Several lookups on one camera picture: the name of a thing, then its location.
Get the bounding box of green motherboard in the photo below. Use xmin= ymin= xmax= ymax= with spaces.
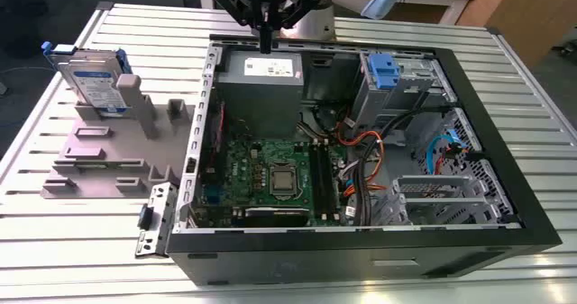
xmin=195 ymin=138 xmax=357 ymax=229

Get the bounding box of blue data wire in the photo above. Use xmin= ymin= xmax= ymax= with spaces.
xmin=426 ymin=130 xmax=465 ymax=176

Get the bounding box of blue drive latch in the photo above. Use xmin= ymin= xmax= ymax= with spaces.
xmin=367 ymin=53 xmax=401 ymax=91

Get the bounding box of black RAM slot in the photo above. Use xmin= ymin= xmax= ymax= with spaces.
xmin=320 ymin=141 xmax=336 ymax=219
xmin=310 ymin=141 xmax=326 ymax=219
xmin=324 ymin=141 xmax=342 ymax=219
xmin=315 ymin=141 xmax=331 ymax=219

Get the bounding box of orange wire bundle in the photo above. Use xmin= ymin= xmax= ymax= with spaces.
xmin=336 ymin=131 xmax=389 ymax=197

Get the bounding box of white floor cable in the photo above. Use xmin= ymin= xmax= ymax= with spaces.
xmin=0 ymin=66 xmax=63 ymax=82

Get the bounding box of green RAM stick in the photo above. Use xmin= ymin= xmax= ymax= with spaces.
xmin=73 ymin=161 xmax=140 ymax=170

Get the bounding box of metal disk bay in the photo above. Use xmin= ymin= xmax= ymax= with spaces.
xmin=391 ymin=174 xmax=501 ymax=226

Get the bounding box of brown wooden cabinet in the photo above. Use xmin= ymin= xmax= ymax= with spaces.
xmin=457 ymin=0 xmax=577 ymax=69

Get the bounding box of CPU socket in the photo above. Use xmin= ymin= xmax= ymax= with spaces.
xmin=267 ymin=161 xmax=303 ymax=202

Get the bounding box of blue port connector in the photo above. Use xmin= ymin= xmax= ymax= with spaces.
xmin=137 ymin=204 xmax=155 ymax=231

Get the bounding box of red black power wire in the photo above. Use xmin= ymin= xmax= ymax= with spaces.
xmin=442 ymin=143 xmax=486 ymax=163

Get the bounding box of grey power supply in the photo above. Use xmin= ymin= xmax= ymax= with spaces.
xmin=215 ymin=50 xmax=306 ymax=139

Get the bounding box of grey parts rack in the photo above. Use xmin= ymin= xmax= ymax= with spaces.
xmin=40 ymin=74 xmax=199 ymax=200

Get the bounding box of black cable bundle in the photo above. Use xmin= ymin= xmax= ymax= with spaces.
xmin=354 ymin=106 xmax=451 ymax=226

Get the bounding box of wooden desk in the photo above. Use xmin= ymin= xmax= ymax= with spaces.
xmin=382 ymin=0 xmax=478 ymax=26

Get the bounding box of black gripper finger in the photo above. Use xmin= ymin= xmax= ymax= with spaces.
xmin=266 ymin=0 xmax=323 ymax=53
xmin=208 ymin=0 xmax=267 ymax=53

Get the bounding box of black graphics card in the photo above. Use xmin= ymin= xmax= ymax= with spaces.
xmin=234 ymin=206 xmax=312 ymax=227

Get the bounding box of black PC case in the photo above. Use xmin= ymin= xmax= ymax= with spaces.
xmin=164 ymin=32 xmax=564 ymax=287

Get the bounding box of yellow black wire bundle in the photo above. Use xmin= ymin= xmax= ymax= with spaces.
xmin=295 ymin=121 xmax=336 ymax=143

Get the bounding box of hard disk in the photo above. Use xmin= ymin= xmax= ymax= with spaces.
xmin=40 ymin=41 xmax=132 ymax=118

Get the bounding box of silver CPU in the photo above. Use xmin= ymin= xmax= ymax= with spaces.
xmin=271 ymin=171 xmax=299 ymax=188

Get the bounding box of silver drive cage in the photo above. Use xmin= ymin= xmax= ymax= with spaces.
xmin=351 ymin=51 xmax=454 ymax=124

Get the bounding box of silver rear bracket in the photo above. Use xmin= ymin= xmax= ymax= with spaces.
xmin=133 ymin=182 xmax=178 ymax=259

